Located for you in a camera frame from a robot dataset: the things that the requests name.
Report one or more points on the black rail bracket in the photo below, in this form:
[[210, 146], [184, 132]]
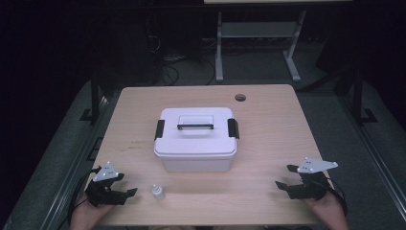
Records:
[[94, 148]]

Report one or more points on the small white dropper bottle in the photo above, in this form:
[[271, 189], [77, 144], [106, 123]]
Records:
[[158, 193]]

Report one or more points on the person's right hand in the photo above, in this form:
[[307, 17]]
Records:
[[332, 214]]

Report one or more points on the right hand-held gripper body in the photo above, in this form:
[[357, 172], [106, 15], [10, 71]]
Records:
[[311, 190]]

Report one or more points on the grey metal framed desk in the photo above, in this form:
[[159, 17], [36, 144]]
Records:
[[255, 30]]

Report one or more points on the white plastic storage box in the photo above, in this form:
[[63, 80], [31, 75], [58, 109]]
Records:
[[196, 165]]

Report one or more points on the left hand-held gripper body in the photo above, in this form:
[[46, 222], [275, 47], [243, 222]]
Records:
[[105, 195]]

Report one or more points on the black metal stand post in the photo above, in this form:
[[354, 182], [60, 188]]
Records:
[[358, 96], [94, 96]]

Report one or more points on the aluminium floor rail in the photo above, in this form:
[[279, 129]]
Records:
[[73, 166], [373, 153]]

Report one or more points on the person's left hand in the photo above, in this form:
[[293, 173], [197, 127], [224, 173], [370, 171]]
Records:
[[86, 215]]

